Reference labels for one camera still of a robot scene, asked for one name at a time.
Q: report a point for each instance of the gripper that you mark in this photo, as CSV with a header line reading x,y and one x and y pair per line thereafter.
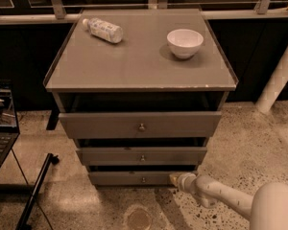
x,y
185,181

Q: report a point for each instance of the black metal stand bar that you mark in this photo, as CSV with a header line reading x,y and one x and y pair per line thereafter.
x,y
33,193

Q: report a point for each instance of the grey bottom drawer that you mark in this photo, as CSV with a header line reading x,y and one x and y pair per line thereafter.
x,y
105,176

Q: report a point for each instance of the grey drawer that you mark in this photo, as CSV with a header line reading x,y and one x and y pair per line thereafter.
x,y
129,156
105,176
140,124

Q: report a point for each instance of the white ceramic bowl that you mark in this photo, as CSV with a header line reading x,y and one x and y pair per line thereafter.
x,y
184,43

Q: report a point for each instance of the clear plastic water bottle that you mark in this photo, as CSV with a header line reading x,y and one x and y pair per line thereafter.
x,y
103,29

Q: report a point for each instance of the grey middle drawer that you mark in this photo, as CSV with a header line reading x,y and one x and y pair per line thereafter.
x,y
129,156

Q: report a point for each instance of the black laptop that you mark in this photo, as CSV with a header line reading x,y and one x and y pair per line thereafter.
x,y
9,128

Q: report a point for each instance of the metal window railing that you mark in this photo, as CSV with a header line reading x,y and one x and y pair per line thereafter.
x,y
144,4

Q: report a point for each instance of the grey top drawer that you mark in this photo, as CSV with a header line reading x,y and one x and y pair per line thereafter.
x,y
140,124

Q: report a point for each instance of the white diagonal pole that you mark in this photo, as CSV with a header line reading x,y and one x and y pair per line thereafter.
x,y
274,86

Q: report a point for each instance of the grey drawer cabinet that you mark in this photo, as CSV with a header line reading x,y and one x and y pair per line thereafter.
x,y
140,74

